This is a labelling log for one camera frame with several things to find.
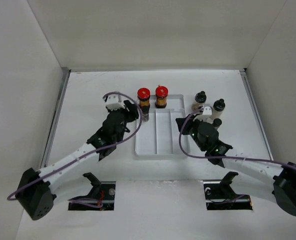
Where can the red-capped amber sauce jar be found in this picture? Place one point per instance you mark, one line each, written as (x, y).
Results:
(143, 95)

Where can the black-capped beige bottle right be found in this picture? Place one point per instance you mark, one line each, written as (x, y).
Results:
(218, 108)

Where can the black-capped beige bottle rear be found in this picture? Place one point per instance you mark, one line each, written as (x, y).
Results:
(199, 100)

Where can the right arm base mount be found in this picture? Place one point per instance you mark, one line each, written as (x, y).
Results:
(219, 195)

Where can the small black-capped pepper jar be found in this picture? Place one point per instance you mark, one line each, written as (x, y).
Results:
(217, 123)

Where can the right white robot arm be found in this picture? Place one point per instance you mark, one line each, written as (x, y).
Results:
(270, 180)

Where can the black-capped beige bottle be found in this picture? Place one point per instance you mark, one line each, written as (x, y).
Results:
(218, 108)
(199, 100)

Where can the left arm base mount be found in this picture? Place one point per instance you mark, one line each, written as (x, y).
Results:
(101, 196)

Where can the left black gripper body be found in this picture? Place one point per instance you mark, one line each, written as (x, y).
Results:
(119, 139)

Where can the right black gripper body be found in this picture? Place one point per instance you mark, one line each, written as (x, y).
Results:
(194, 133)

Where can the small black-capped spice jar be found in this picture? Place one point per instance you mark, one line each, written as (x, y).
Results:
(145, 113)

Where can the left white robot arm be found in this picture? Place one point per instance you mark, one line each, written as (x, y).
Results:
(71, 179)

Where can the white compartment organizer tray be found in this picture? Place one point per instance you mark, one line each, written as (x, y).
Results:
(158, 138)

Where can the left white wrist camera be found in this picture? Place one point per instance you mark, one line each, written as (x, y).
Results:
(113, 102)

